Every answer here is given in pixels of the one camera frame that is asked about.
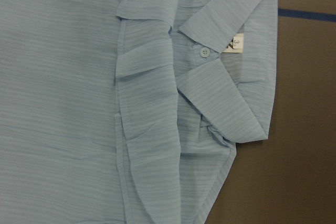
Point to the light blue button-up shirt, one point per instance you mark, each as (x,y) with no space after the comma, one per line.
(129,111)

